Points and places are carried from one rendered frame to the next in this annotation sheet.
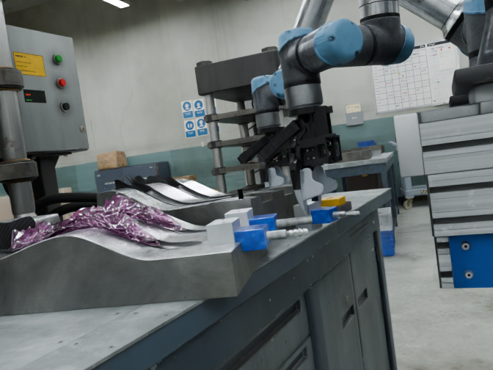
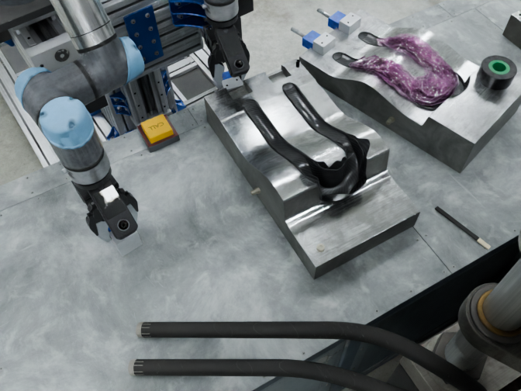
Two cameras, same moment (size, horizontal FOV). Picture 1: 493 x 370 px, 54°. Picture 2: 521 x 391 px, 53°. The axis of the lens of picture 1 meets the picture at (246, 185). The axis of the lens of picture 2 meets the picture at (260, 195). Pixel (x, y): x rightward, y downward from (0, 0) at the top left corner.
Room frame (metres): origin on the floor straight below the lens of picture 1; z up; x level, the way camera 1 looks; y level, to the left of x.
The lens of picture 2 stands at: (1.76, 0.49, 1.81)
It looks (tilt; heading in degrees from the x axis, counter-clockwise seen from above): 57 degrees down; 215
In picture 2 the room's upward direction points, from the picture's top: 3 degrees counter-clockwise
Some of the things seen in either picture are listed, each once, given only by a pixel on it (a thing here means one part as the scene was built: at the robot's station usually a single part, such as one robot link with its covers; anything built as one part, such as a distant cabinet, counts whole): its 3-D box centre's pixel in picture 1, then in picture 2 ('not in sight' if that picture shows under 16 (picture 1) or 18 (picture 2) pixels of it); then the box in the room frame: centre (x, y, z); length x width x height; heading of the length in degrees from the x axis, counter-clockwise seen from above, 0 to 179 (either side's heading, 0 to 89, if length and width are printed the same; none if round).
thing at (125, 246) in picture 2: not in sight; (115, 223); (1.45, -0.11, 0.83); 0.13 x 0.05 x 0.05; 70
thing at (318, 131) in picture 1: (312, 137); (222, 32); (0.97, -0.15, 0.99); 0.09 x 0.08 x 0.12; 56
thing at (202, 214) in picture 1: (181, 209); (305, 152); (1.10, 0.16, 0.87); 0.50 x 0.26 x 0.14; 62
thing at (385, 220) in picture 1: (356, 222); not in sight; (4.20, -0.91, 0.28); 0.61 x 0.41 x 0.15; 71
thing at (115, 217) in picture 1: (93, 221); (408, 63); (0.75, 0.24, 0.90); 0.26 x 0.18 x 0.08; 79
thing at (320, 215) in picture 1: (329, 214); (225, 78); (0.96, -0.16, 0.83); 0.13 x 0.05 x 0.05; 56
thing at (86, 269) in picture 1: (93, 249); (408, 75); (0.74, 0.25, 0.86); 0.50 x 0.26 x 0.11; 79
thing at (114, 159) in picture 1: (111, 160); not in sight; (8.25, 2.23, 1.26); 0.42 x 0.33 x 0.29; 71
